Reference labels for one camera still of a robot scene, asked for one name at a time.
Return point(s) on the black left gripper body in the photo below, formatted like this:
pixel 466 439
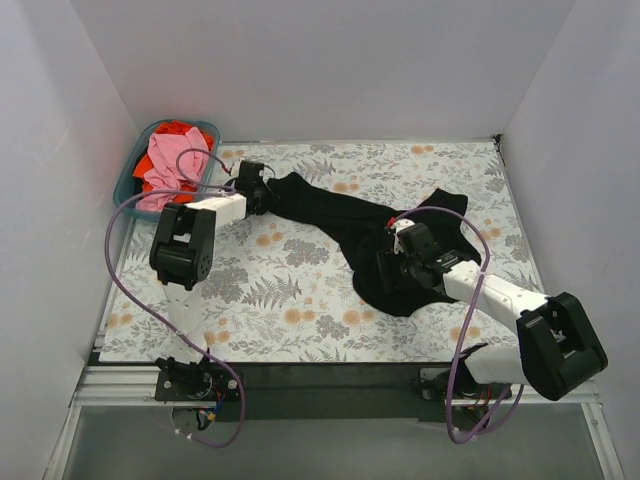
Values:
pixel 269 193

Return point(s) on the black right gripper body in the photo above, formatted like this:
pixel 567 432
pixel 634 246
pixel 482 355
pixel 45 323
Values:
pixel 385 270

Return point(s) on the black t shirt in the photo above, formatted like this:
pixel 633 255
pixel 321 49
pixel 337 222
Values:
pixel 358 226

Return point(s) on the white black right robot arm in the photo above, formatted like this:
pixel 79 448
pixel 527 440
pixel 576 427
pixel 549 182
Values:
pixel 557 347

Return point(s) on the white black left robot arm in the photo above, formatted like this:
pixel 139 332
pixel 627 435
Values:
pixel 182 255

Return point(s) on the orange t shirt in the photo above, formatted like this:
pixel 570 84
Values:
pixel 174 156

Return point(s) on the floral patterned table mat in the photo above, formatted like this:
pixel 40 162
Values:
pixel 282 291

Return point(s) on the pink t shirt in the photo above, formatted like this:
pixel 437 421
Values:
pixel 156 202

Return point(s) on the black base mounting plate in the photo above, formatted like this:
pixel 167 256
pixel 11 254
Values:
pixel 308 391

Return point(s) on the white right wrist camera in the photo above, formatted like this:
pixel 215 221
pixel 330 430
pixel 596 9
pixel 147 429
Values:
pixel 395 226

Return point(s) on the aluminium frame rail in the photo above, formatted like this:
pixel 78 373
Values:
pixel 117 430

